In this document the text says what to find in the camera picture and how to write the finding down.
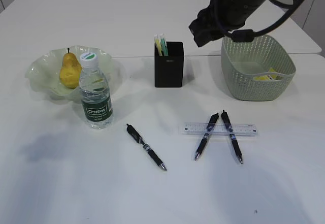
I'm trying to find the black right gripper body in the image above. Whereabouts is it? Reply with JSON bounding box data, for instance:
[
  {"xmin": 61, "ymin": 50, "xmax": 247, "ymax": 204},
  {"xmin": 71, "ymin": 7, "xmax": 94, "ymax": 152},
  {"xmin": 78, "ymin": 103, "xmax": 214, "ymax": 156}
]
[{"xmin": 198, "ymin": 0, "xmax": 265, "ymax": 31}]

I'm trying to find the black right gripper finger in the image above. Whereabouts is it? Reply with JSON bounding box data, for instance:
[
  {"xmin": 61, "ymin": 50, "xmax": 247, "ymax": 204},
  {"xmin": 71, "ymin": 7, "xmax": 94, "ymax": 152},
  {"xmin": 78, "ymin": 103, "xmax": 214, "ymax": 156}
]
[
  {"xmin": 193, "ymin": 31, "xmax": 223, "ymax": 47},
  {"xmin": 188, "ymin": 19, "xmax": 205, "ymax": 34}
]

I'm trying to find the mint green pen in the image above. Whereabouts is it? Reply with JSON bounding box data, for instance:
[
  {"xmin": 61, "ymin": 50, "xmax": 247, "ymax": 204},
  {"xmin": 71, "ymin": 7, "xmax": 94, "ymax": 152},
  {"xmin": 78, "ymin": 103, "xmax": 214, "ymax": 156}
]
[{"xmin": 160, "ymin": 34, "xmax": 169, "ymax": 56}]

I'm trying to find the yellow pen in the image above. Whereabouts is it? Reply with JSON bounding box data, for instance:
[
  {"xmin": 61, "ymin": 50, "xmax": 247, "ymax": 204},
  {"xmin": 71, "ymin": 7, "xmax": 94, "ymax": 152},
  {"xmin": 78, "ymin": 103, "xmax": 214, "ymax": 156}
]
[{"xmin": 154, "ymin": 35, "xmax": 163, "ymax": 56}]

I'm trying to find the yellow sticky note packet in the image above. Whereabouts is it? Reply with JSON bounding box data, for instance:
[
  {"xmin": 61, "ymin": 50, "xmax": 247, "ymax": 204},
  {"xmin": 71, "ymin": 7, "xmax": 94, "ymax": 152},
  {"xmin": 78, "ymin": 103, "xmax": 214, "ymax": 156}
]
[{"xmin": 253, "ymin": 68, "xmax": 278, "ymax": 81}]

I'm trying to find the black pen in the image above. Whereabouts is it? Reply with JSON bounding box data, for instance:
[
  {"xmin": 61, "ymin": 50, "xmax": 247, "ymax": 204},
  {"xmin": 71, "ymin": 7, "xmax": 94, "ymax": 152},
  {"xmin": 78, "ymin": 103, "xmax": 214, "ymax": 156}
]
[
  {"xmin": 194, "ymin": 113, "xmax": 219, "ymax": 161},
  {"xmin": 126, "ymin": 124, "xmax": 167, "ymax": 172},
  {"xmin": 221, "ymin": 110, "xmax": 243, "ymax": 164}
]

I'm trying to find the clear plastic ruler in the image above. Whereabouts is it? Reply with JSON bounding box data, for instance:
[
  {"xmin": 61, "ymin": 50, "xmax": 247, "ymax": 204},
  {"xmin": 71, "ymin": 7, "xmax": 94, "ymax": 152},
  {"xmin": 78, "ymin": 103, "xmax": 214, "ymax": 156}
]
[{"xmin": 178, "ymin": 122, "xmax": 257, "ymax": 136}]

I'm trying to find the clear water bottle green label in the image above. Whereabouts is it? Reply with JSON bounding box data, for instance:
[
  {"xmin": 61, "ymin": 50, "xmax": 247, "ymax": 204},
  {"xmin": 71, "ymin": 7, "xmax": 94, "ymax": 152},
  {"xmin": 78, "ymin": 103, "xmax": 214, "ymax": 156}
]
[{"xmin": 79, "ymin": 51, "xmax": 113, "ymax": 130}]

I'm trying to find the yellow pear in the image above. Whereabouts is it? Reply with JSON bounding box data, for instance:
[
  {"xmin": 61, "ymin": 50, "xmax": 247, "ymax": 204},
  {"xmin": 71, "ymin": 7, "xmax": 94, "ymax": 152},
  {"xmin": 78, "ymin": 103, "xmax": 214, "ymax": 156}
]
[{"xmin": 59, "ymin": 48, "xmax": 82, "ymax": 88}]

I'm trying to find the black square pen holder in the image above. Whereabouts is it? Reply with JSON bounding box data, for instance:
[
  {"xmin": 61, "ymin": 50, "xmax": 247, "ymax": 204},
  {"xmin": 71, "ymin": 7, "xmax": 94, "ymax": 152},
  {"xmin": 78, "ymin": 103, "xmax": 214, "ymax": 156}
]
[{"xmin": 154, "ymin": 41, "xmax": 184, "ymax": 88}]

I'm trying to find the green woven plastic basket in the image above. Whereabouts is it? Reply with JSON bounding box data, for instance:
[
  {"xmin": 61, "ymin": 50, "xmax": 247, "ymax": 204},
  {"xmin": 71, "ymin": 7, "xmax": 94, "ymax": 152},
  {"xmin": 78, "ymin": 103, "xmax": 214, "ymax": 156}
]
[{"xmin": 221, "ymin": 35, "xmax": 296, "ymax": 102}]

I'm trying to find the frosted green wavy plate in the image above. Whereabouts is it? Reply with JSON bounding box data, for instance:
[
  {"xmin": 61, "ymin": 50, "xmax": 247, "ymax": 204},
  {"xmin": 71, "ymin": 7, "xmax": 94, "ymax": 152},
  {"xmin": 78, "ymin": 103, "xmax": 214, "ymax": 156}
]
[{"xmin": 25, "ymin": 45, "xmax": 116, "ymax": 101}]

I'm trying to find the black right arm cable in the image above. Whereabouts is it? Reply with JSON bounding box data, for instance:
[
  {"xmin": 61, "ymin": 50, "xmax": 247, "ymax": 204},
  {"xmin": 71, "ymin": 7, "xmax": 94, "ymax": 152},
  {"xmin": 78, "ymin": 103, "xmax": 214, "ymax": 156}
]
[{"xmin": 210, "ymin": 0, "xmax": 323, "ymax": 43}]

